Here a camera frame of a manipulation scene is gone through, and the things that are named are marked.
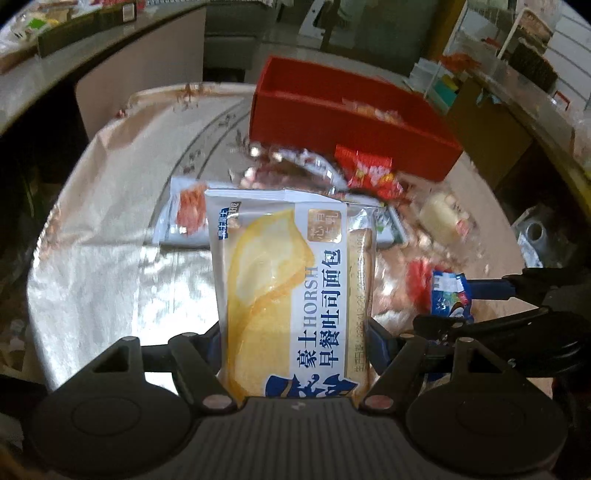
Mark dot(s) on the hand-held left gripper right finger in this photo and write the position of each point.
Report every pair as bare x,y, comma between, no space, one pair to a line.
376,347

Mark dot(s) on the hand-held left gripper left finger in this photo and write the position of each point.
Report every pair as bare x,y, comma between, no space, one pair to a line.
214,350

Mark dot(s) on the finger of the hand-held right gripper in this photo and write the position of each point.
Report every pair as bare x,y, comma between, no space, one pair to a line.
443,325
491,288

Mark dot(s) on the blue snack packet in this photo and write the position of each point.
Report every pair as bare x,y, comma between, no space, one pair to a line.
450,290

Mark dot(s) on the white yellow bread packet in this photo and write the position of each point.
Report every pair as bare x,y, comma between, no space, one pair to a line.
277,286

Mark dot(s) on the red gummy candy packet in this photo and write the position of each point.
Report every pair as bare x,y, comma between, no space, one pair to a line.
369,173

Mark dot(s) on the red cardboard box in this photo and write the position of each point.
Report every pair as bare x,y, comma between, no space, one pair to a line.
295,115

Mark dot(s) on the white plastic bag of snacks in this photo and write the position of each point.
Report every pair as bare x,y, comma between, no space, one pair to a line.
32,25

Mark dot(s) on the small red snack packet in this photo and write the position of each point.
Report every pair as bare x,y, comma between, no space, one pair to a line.
419,277

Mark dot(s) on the silver foil bundle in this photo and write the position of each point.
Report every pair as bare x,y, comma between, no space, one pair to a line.
540,235

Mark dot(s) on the cream bun in clear wrapper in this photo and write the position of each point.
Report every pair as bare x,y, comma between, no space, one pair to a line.
441,214

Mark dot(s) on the green white snack packet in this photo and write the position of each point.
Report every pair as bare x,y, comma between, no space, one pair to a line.
391,229

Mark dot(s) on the grey packet with red print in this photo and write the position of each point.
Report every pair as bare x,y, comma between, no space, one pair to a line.
184,212

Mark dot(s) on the wooden cabinet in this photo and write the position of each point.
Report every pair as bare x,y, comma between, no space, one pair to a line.
498,134

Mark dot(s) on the silver tablecloth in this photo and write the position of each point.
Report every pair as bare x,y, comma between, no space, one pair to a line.
115,230

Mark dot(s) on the clear shiny snack packet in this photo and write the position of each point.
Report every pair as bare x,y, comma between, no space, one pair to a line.
286,170

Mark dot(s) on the black woven basket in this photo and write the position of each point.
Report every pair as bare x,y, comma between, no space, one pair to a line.
531,60

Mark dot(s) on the grey coffee table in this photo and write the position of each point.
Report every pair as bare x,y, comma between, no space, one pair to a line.
138,92

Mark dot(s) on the grey sofa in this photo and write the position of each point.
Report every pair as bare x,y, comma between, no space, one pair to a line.
231,50

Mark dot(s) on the dark green box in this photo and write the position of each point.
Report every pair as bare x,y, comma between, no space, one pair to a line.
78,30

